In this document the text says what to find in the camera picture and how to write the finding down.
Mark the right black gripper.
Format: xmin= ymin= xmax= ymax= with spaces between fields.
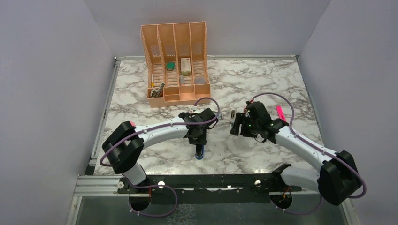
xmin=230 ymin=112 xmax=260 ymax=138

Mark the blue stapler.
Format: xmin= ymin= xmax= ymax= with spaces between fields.
xmin=195 ymin=145 xmax=204 ymax=160

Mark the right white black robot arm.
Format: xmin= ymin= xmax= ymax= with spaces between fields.
xmin=230 ymin=101 xmax=362 ymax=206

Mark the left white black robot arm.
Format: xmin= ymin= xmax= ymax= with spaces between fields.
xmin=102 ymin=108 xmax=218 ymax=193

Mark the pink highlighter marker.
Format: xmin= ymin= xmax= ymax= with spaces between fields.
xmin=276 ymin=105 xmax=286 ymax=121

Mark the clear round lid in organizer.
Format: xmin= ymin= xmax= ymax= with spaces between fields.
xmin=194 ymin=76 xmax=206 ymax=85

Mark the black white item in organizer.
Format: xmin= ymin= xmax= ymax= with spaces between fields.
xmin=150 ymin=82 xmax=166 ymax=98

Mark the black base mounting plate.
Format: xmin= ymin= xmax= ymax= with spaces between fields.
xmin=117 ymin=173 xmax=301 ymax=205

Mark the white green box in organizer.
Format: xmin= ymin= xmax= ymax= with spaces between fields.
xmin=180 ymin=58 xmax=192 ymax=76

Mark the green object in organizer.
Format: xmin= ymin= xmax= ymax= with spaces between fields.
xmin=166 ymin=61 xmax=176 ymax=71

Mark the orange plastic desk organizer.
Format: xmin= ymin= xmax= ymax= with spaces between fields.
xmin=140 ymin=22 xmax=211 ymax=108

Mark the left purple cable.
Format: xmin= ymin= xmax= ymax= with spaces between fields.
xmin=99 ymin=97 xmax=221 ymax=218

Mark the purple cable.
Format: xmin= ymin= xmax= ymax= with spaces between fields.
xmin=99 ymin=97 xmax=221 ymax=218
xmin=248 ymin=92 xmax=367 ymax=216

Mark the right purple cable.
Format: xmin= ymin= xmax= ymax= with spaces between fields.
xmin=248 ymin=92 xmax=367 ymax=216

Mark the aluminium frame rail front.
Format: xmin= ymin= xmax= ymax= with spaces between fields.
xmin=74 ymin=172 xmax=319 ymax=196

